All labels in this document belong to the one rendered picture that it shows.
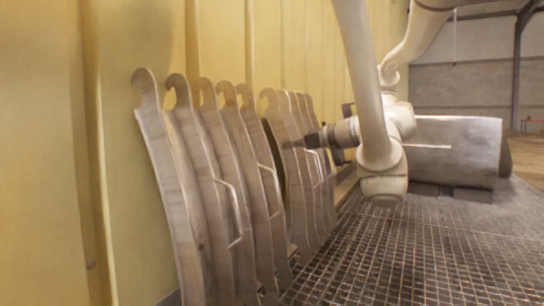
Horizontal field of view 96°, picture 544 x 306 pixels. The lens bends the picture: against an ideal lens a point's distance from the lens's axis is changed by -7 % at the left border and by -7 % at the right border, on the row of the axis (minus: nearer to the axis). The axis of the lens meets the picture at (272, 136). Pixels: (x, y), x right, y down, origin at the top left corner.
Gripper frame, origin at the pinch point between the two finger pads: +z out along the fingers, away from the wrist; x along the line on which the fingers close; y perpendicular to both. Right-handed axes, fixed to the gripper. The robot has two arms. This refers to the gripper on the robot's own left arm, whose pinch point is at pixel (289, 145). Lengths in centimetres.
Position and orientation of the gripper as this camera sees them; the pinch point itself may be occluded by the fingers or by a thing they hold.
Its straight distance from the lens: 88.5
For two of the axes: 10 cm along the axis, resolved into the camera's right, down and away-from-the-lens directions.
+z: -8.5, 1.9, 4.9
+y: -2.1, -9.8, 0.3
